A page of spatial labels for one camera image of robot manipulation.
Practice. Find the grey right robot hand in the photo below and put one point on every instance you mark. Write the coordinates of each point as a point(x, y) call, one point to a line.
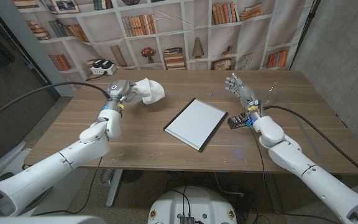
point(245, 93)

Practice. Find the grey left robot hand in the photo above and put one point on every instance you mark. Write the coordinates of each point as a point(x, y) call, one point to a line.
point(118, 88)

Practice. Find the white cloth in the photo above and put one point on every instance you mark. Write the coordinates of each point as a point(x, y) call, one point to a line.
point(149, 90)

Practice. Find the small whiteboard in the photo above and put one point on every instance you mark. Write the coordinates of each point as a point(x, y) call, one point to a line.
point(194, 124)

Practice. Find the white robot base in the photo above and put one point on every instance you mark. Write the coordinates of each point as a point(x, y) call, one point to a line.
point(191, 202)

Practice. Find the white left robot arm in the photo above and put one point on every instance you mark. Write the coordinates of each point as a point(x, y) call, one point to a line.
point(42, 174)

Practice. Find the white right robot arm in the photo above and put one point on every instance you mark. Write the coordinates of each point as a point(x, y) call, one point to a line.
point(315, 177)

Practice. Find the black whiteboard eraser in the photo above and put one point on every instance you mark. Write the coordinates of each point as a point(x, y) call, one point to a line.
point(235, 122)

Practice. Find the white power strip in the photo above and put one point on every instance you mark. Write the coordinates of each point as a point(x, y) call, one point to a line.
point(102, 70)

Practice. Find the black plug adapter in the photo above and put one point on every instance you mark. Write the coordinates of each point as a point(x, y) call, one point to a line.
point(98, 63)
point(107, 64)

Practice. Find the printed bookshelf backdrop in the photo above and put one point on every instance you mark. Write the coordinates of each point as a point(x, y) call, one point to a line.
point(179, 34)

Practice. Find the black backdrop stand pole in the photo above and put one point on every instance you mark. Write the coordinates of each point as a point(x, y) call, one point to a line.
point(306, 28)

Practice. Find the grey table leg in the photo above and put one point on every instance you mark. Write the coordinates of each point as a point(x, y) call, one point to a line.
point(273, 193)
point(114, 186)

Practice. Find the dark perforated partition panel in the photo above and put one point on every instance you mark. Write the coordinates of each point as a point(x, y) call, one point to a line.
point(5, 93)

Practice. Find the white robot torso edge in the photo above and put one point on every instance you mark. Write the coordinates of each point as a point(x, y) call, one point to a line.
point(42, 220)

